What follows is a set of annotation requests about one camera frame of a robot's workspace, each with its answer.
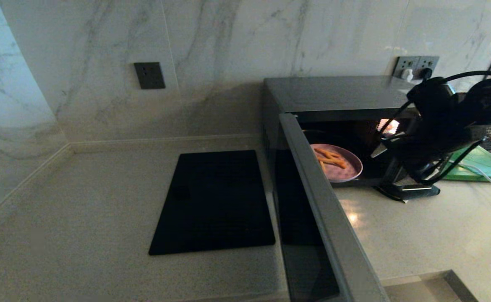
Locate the purple plate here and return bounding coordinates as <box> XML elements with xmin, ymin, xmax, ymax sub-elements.
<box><xmin>310</xmin><ymin>143</ymin><xmax>363</xmax><ymax>183</ymax></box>

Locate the green cutting board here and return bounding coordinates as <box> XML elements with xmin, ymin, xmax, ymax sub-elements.
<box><xmin>443</xmin><ymin>145</ymin><xmax>491</xmax><ymax>183</ymax></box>

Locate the beige cabinet front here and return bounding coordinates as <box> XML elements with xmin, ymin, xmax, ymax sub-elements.
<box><xmin>382</xmin><ymin>275</ymin><xmax>477</xmax><ymax>302</ymax></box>

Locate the black glass induction cooktop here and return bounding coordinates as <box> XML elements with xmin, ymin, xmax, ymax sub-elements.
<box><xmin>148</xmin><ymin>150</ymin><xmax>276</xmax><ymax>255</ymax></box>

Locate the white power cable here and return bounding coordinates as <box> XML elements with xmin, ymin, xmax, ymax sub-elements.
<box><xmin>460</xmin><ymin>163</ymin><xmax>491</xmax><ymax>195</ymax></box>

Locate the dark single wall socket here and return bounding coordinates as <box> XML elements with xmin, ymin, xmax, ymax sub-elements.
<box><xmin>134</xmin><ymin>62</ymin><xmax>166</xmax><ymax>89</ymax></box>

